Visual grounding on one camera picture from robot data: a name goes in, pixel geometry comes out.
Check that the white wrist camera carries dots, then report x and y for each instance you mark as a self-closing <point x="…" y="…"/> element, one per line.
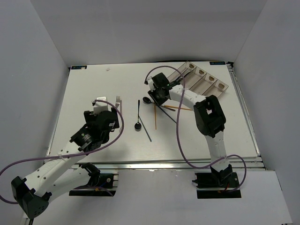
<point x="99" y="107"/>
<point x="148" y="81"/>

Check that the blue corner marker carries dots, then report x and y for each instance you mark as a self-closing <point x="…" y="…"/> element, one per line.
<point x="79" y="67"/>
<point x="217" y="63"/>

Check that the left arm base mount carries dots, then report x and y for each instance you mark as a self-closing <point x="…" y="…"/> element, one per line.
<point x="101" y="184"/>

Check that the black spoon long handle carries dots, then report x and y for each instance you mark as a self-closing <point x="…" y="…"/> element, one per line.
<point x="138" y="125"/>

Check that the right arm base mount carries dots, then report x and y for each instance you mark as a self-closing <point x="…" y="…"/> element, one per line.
<point x="207" y="187"/>

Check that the smoky clear divided organizer tray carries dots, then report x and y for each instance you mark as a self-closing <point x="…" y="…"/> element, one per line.
<point x="204" y="83"/>

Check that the left blue corner marker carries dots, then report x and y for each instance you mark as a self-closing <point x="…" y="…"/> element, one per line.
<point x="79" y="67"/>

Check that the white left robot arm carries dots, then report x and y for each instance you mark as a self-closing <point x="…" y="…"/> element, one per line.
<point x="34" y="192"/>

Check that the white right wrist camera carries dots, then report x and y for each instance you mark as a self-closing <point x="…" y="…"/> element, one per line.
<point x="148" y="81"/>

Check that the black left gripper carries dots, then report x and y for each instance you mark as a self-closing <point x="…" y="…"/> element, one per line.
<point x="90" y="117"/>

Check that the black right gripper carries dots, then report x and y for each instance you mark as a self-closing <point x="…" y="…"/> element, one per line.
<point x="152" y="94"/>

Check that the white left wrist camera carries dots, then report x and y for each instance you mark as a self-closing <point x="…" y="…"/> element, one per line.
<point x="99" y="107"/>

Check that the orange chopstick crosswise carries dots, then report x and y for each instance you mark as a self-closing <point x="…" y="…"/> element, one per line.
<point x="175" y="107"/>

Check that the green handled fork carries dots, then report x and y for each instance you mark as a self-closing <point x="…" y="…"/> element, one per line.
<point x="118" y="102"/>

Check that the orange chopstick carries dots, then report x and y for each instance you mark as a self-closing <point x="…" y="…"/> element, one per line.
<point x="155" y="117"/>

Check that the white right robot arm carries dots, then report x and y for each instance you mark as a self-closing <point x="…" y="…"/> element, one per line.
<point x="209" y="117"/>

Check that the aluminium table edge rail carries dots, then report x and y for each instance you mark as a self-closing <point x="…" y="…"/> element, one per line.
<point x="252" y="163"/>

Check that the right blue corner marker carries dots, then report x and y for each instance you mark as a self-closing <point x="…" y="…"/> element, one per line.
<point x="217" y="63"/>

